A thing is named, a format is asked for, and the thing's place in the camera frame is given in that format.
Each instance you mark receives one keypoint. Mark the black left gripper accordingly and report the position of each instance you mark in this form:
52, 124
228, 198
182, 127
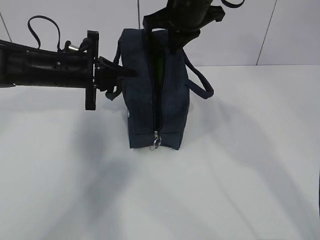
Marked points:
108, 74

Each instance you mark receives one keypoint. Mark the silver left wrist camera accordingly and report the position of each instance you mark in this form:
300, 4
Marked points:
72, 47

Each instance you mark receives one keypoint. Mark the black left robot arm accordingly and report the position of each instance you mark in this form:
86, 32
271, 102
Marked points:
82, 68

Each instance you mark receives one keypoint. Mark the dark navy fabric lunch bag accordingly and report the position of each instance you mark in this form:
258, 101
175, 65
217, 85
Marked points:
156, 114

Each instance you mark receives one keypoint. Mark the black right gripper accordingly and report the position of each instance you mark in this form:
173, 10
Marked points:
183, 19

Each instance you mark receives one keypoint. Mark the green cucumber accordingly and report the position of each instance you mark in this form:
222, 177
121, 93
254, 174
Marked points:
159, 69

